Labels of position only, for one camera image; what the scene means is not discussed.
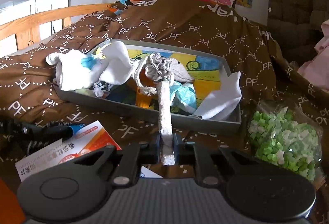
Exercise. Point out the pink garment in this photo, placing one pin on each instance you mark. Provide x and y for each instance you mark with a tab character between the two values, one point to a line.
316	69

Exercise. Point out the bag of green bits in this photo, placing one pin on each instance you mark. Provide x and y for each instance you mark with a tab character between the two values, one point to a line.
285	141

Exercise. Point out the orange white medicine box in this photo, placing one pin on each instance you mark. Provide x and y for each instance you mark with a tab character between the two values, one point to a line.
84	146

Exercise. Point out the brown printed blanket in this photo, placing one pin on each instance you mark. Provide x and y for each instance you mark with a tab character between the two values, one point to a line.
192	28

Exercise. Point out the brown quilted jacket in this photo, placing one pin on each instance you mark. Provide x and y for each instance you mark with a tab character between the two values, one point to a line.
295	2

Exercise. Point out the white cloth with blue print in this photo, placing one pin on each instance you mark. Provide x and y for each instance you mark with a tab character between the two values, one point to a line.
113	67

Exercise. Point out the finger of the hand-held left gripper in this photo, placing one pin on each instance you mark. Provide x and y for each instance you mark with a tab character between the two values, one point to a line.
77	126

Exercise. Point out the blue white card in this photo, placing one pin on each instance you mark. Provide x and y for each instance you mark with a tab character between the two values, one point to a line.
150	173

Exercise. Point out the wooden bed frame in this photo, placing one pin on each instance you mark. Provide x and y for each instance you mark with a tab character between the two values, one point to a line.
38	20

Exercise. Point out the orange plastic cup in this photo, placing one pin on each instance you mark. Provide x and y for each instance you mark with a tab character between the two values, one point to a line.
142	99

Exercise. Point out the colourful printed cloth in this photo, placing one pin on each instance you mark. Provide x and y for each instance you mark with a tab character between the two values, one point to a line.
133	1

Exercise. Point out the grey shallow box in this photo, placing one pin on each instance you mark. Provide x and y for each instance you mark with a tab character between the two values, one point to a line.
180	121

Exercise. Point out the teal patterned cloth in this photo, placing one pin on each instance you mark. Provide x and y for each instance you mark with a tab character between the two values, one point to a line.
182	98

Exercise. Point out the white face mask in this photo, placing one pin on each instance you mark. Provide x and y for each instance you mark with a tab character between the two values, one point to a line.
221	100

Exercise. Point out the colourful painted picture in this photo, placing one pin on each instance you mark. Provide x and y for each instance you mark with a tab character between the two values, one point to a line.
205	72

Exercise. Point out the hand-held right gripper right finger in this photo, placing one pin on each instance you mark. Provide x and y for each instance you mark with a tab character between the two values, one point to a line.
177	148

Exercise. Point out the orange object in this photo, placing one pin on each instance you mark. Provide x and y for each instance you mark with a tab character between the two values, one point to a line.
10	203

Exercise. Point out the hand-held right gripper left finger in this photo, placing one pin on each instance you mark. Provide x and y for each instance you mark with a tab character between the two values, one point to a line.
156	148

